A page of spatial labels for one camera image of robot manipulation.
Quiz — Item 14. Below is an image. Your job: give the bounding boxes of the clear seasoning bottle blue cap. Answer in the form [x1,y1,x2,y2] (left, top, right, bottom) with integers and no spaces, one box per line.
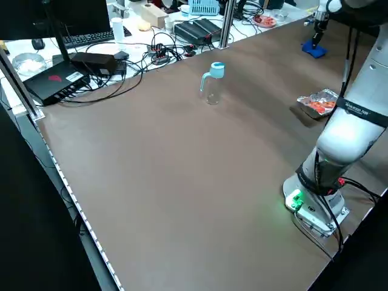
[199,61,227,105]

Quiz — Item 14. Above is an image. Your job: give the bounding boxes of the wooden box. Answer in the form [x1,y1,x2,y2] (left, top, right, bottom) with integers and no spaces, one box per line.
[139,3,169,28]

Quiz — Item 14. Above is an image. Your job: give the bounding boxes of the black keyboard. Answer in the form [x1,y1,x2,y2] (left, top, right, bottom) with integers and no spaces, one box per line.
[60,25,133,49]

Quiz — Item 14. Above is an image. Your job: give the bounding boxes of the white cylindrical cup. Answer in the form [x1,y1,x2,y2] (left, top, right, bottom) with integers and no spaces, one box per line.
[110,17,125,44]

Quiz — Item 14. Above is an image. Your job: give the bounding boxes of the black box red logo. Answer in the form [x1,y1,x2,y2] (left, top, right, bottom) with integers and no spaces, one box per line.
[22,56,92,107]

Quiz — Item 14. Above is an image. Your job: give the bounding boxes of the light blue plastic basket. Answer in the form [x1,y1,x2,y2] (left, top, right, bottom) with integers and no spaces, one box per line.
[188,0,221,16]

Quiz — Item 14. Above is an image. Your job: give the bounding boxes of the red plate of food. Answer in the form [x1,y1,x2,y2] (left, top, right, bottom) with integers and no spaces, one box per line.
[253,14,277,29]

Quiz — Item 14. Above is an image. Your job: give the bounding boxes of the clear glass dish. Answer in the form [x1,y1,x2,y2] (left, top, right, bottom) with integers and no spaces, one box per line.
[12,53,47,76]

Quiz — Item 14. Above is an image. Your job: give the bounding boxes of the silver aluminium post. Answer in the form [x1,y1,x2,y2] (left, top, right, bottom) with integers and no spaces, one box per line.
[218,0,238,49]

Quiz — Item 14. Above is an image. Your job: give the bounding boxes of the power strip red switches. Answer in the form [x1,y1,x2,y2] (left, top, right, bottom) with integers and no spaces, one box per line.
[147,43,171,65]

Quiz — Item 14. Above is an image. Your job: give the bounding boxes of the black monitor stand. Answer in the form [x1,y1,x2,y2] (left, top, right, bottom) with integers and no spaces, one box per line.
[42,0,73,66]

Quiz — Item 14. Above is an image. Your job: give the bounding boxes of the black power brick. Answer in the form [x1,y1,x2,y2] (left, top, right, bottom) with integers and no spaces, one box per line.
[70,52,119,76]

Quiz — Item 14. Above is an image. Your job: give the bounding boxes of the black desk cable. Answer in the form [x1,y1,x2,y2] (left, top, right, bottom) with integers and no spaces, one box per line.
[59,71,143,105]

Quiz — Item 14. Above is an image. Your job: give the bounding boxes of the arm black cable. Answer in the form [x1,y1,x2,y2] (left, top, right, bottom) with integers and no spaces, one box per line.
[292,27,380,261]

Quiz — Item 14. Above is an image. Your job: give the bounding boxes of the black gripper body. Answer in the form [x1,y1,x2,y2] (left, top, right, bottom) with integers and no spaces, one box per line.
[313,18,330,35]

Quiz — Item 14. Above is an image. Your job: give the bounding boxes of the orange sausage skewer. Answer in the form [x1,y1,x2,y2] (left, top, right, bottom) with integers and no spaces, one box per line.
[307,101,336,115]

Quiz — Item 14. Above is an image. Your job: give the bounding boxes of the aluminium frame bar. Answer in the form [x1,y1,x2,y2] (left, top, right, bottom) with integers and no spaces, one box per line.
[0,45,46,121]

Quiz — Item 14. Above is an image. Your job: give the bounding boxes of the black monitor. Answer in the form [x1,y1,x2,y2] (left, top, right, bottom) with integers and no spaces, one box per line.
[0,0,112,41]

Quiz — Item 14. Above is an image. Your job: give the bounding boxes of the black power supply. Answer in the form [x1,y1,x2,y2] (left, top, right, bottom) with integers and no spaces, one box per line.
[174,21,202,43]
[193,18,222,40]

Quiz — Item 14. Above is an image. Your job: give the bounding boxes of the blue dishcloth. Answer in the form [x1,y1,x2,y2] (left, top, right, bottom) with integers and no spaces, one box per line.
[301,39,329,59]

